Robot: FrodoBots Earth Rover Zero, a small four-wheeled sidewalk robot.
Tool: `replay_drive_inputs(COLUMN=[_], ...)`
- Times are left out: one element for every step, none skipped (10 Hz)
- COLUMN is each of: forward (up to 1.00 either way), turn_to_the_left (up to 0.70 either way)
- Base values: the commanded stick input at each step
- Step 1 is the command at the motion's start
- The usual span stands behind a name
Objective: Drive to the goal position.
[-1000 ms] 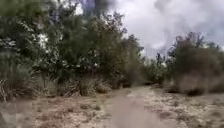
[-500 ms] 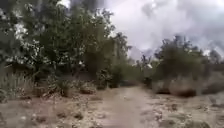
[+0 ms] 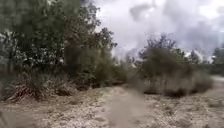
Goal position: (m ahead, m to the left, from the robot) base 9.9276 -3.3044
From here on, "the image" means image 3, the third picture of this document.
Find pale gravel dirt track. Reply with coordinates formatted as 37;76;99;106
0;75;224;128

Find row of green trees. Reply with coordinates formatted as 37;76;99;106
0;0;134;103

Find row of dark bushes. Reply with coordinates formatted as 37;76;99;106
128;33;224;98

